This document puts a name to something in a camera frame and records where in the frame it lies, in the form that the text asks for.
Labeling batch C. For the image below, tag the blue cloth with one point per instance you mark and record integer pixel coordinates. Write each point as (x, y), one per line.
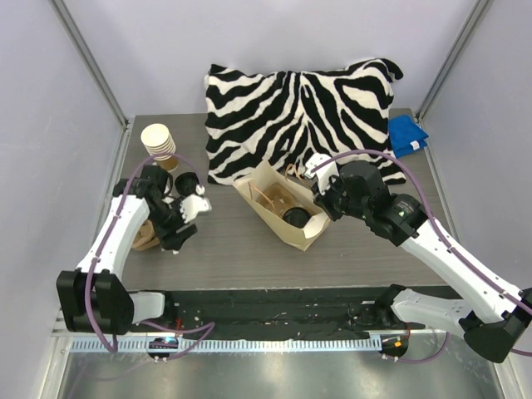
(406, 136)

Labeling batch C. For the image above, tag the white slotted cable duct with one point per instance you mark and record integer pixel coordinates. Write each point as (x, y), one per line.
(153, 344)

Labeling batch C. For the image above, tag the single brown cardboard cup carrier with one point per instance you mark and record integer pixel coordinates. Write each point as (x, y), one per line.
(276, 199)

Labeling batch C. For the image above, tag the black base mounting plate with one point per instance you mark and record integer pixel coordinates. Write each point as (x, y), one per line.
(279, 314)

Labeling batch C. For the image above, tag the brown paper bag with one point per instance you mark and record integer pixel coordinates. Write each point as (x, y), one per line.
(265, 175)

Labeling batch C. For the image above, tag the stack of brown paper cups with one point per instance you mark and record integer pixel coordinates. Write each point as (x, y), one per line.
(158, 141)

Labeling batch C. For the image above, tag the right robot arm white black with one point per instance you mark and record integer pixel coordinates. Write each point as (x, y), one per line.
(490, 315)

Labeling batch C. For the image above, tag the right aluminium frame post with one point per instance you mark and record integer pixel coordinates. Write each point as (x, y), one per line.
(474, 19)

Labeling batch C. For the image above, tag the left aluminium frame post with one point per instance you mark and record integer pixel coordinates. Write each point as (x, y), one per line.
(68, 22)

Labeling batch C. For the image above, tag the black plastic cup lid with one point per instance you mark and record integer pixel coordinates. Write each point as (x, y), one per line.
(186, 183)
(297, 217)

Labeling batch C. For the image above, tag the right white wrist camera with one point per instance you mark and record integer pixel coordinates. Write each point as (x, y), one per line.
(323, 169)

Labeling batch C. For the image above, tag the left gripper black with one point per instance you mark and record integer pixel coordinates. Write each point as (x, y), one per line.
(176, 237)

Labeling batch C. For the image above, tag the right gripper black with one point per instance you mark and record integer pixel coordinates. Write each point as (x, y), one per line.
(326, 202)

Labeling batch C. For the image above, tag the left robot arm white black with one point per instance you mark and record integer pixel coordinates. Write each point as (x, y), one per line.
(114, 309)

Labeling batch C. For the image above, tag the zebra print pillow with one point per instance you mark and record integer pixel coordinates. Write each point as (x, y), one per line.
(285, 117)

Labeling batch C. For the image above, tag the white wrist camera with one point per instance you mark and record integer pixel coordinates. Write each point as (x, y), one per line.
(193, 205)
(323, 169)

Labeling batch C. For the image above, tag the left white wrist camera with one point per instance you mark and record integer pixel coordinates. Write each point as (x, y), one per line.
(193, 205)

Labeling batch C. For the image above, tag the aluminium frame post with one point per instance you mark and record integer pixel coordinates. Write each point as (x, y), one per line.
(474, 19)
(68, 22)

